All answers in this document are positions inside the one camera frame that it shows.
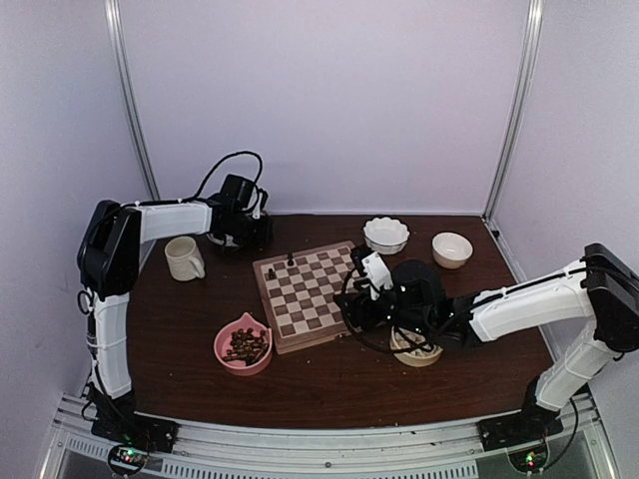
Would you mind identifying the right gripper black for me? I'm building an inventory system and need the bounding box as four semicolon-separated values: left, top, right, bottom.
334;279;431;337

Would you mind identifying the wooden chess board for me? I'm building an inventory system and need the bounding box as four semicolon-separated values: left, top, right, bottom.
253;240;354;355

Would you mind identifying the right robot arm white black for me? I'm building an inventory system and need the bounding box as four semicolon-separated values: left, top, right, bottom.
333;243;638;441

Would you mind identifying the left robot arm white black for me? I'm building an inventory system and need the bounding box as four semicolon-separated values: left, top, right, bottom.
77;175;273;443

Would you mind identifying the cream spouted bowl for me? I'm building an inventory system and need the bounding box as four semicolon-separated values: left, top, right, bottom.
389;326;443;367

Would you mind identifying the small cream round bowl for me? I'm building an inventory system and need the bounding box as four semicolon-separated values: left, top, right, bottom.
431;232;473;269

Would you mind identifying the cream ribbed mug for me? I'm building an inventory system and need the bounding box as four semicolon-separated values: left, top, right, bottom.
164;237;206;282

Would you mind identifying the white scalloped bowl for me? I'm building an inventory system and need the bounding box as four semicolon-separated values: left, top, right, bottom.
362;217;410;255

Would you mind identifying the pink bowl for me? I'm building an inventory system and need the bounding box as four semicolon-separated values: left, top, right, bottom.
212;312;274;376

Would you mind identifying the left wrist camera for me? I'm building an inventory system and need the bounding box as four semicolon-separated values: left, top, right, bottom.
249;187;269;221

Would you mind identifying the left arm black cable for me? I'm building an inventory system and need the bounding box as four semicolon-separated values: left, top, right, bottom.
194;151;265;201

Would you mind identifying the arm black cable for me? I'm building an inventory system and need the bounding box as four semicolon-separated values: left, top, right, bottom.
194;151;265;201
338;268;450;356

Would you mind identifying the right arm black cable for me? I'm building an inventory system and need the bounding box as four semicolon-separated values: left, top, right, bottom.
338;268;450;356

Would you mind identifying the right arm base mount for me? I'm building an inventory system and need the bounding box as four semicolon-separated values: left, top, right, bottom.
477;411;564;475

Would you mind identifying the front aluminium rail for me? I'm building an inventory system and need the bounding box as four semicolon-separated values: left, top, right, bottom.
36;393;621;478

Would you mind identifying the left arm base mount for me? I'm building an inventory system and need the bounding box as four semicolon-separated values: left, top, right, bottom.
91;411;179;477

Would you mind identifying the left aluminium frame post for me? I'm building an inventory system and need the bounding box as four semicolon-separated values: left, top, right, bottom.
104;0;161;201

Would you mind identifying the aluminium frame post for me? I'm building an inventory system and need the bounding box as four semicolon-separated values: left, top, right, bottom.
104;0;161;201
482;0;544;223

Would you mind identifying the right aluminium frame post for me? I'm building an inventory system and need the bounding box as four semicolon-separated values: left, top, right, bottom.
482;0;544;223

